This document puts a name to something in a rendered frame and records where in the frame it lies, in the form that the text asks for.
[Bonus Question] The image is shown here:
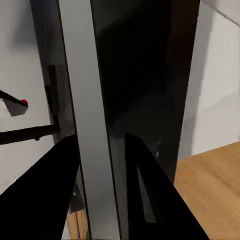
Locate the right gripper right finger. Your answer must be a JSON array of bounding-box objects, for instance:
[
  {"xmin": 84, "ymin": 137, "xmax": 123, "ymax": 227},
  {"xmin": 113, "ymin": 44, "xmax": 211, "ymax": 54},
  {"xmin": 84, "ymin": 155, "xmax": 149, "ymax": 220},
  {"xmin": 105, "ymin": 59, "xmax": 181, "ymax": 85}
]
[{"xmin": 125, "ymin": 133, "xmax": 210, "ymax": 240}]

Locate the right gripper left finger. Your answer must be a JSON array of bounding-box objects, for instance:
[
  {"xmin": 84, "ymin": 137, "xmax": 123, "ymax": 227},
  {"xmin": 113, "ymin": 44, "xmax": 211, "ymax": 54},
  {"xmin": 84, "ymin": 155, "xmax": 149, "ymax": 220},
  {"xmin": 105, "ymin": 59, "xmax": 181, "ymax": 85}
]
[{"xmin": 0, "ymin": 134, "xmax": 79, "ymax": 240}]

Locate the notebook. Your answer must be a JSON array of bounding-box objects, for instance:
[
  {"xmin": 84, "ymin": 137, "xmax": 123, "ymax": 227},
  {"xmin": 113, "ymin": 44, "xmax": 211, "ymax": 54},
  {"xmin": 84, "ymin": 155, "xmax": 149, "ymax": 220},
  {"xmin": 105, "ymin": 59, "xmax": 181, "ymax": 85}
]
[{"xmin": 56, "ymin": 0, "xmax": 122, "ymax": 240}]

